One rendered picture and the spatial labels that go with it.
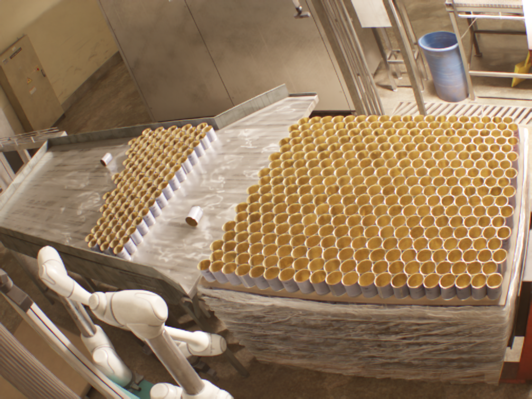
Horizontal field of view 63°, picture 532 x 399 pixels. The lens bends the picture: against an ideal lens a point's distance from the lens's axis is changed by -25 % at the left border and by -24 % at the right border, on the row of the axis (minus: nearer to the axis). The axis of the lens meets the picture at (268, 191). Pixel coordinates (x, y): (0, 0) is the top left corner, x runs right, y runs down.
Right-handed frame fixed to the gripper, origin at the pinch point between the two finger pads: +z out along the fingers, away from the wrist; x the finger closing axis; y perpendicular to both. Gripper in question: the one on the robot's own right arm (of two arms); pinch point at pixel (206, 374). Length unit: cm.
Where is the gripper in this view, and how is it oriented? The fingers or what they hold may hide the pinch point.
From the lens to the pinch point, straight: 267.2
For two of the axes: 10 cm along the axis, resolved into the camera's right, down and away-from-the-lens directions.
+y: -5.0, 6.7, -5.6
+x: 8.0, 0.9, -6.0
